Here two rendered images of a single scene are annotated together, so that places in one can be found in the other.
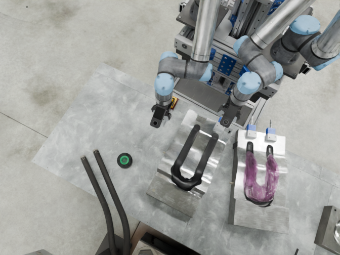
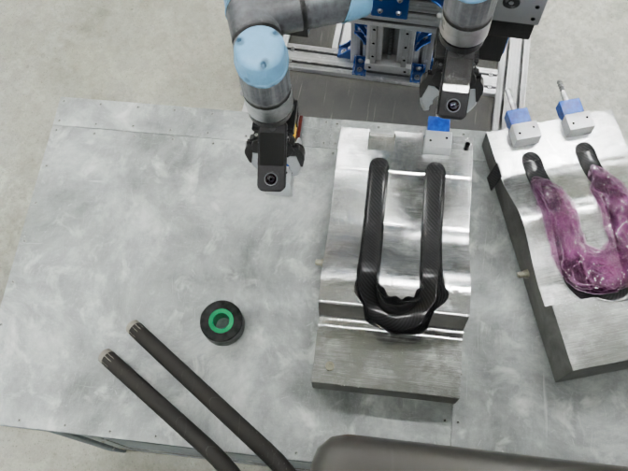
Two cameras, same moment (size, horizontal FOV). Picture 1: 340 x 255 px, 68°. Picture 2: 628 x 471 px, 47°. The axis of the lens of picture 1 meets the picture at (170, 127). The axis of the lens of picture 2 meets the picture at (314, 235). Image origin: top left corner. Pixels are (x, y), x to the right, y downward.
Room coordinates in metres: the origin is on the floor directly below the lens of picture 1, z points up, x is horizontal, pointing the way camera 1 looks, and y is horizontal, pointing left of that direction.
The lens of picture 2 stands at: (-0.14, 0.08, 2.13)
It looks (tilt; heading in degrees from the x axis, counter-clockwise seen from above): 68 degrees down; 352
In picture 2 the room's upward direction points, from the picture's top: 6 degrees counter-clockwise
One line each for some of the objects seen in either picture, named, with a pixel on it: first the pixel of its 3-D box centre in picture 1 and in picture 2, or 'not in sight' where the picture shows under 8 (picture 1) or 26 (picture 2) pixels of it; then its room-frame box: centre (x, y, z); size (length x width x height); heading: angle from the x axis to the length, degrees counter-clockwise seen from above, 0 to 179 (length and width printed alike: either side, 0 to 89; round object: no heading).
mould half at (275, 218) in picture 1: (259, 177); (589, 233); (0.24, -0.49, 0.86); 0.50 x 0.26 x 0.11; 177
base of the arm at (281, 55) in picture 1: (288, 47); not in sight; (0.89, -0.56, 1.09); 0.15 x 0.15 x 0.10
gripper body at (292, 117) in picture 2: (164, 102); (273, 120); (0.49, 0.04, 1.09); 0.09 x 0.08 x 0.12; 160
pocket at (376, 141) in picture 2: (200, 120); (380, 144); (0.52, -0.16, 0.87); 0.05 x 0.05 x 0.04; 70
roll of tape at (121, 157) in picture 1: (124, 160); (222, 322); (0.25, 0.22, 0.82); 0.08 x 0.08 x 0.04
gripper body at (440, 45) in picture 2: (235, 102); (457, 49); (0.51, -0.27, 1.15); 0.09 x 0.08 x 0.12; 160
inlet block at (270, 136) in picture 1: (270, 130); (568, 107); (0.51, -0.55, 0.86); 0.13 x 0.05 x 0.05; 177
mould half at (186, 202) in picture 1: (190, 160); (395, 254); (0.29, -0.13, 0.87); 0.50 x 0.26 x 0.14; 160
